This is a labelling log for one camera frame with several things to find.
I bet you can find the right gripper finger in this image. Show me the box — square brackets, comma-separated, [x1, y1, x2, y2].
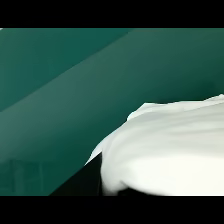
[49, 153, 104, 197]

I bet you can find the white shirt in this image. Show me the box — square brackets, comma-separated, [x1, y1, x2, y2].
[85, 94, 224, 197]

